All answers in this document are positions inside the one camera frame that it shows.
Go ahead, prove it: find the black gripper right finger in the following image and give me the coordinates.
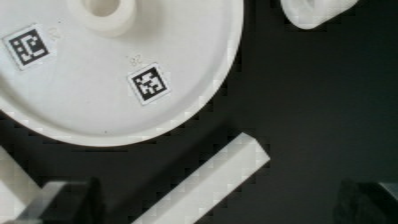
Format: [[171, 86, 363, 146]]
[[333, 179, 398, 224]]

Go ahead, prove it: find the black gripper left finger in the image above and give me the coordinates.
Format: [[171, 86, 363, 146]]
[[15, 176, 109, 224]]

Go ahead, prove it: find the white round table top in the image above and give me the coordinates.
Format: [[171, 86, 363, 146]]
[[0, 0, 244, 147]]

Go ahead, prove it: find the white cylindrical table leg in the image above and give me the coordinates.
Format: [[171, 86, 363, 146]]
[[281, 0, 359, 30]]

